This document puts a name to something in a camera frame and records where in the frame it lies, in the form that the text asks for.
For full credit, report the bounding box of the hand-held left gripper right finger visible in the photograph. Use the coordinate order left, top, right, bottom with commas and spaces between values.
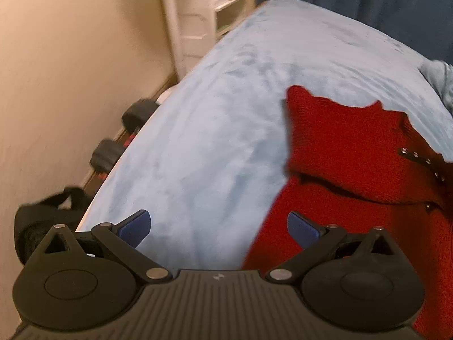
261, 211, 406, 284

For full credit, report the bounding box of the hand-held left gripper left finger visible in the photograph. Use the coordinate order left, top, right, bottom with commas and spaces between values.
42, 210, 174, 284

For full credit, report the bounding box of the red knit sweater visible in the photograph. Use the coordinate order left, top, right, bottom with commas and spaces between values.
241, 86, 453, 340

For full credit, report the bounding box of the black bag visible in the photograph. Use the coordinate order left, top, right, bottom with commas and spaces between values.
14, 185, 91, 266

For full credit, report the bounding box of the black dumbbell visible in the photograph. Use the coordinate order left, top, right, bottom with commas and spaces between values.
90, 99, 160, 181

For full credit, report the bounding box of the bed with light blue sheet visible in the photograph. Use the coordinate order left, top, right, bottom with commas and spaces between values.
76, 0, 453, 271

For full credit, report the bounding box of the grey-blue crumpled blanket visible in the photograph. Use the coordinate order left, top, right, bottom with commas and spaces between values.
418, 60, 453, 114

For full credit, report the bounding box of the white shelf unit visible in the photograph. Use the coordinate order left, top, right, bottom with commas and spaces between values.
212, 0, 257, 38

